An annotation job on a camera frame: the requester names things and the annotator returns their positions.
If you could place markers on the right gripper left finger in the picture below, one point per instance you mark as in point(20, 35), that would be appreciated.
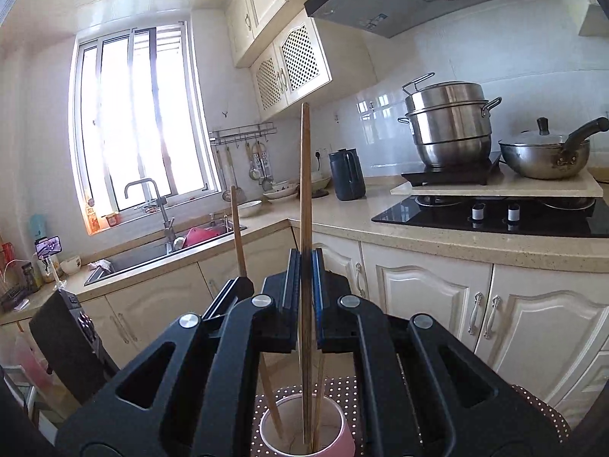
point(192, 391)

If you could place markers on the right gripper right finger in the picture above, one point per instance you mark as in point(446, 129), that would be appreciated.
point(422, 392)

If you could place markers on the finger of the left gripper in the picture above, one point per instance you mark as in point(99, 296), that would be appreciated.
point(234, 291)

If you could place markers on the wooden chopstick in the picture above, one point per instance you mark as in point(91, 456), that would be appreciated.
point(242, 270)
point(306, 302)
point(318, 403)

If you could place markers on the red bowl in sink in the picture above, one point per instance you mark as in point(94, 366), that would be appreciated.
point(198, 235)

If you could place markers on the phone on stand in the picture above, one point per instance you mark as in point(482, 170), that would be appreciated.
point(47, 251)

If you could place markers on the pink cylindrical utensil holder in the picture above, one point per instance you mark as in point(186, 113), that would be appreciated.
point(327, 434)

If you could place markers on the stack of white bowls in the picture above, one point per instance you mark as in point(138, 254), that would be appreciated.
point(281, 190)

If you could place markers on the black electric kettle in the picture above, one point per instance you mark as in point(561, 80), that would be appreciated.
point(347, 175)

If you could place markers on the black gas cooktop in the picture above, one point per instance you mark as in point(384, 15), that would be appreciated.
point(584, 217)

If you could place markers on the black induction cooker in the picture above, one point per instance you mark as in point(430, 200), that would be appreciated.
point(468, 174)

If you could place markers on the stone board over cooktop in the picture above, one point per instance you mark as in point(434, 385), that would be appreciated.
point(507, 183)

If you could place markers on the stainless steel steamer pot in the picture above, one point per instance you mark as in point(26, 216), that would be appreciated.
point(449, 121)

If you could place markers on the wall utensil rack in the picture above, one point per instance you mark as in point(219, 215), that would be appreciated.
point(236, 135)

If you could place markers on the window with frame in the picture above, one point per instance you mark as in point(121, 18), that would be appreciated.
point(138, 130)

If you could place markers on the steel wok with black handle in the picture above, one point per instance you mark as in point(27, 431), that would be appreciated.
point(544, 155)

